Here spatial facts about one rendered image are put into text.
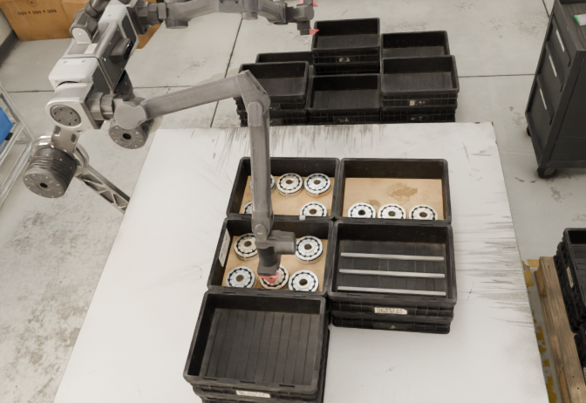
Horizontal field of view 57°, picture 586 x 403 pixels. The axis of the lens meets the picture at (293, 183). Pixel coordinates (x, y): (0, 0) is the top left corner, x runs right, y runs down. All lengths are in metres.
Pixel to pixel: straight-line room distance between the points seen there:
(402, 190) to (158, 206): 1.04
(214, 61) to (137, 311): 2.61
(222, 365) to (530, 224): 1.92
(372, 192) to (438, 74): 1.24
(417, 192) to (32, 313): 2.15
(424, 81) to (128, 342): 2.03
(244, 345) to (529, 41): 3.23
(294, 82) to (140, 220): 1.29
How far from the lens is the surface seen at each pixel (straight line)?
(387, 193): 2.09
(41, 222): 3.66
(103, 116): 1.71
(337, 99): 3.18
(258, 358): 1.79
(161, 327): 2.08
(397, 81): 3.12
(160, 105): 1.63
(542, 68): 3.28
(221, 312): 1.88
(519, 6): 4.72
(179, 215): 2.34
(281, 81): 3.19
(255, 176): 1.61
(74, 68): 1.80
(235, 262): 1.97
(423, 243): 1.96
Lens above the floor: 2.44
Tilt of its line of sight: 48 degrees down
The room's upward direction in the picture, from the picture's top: 11 degrees counter-clockwise
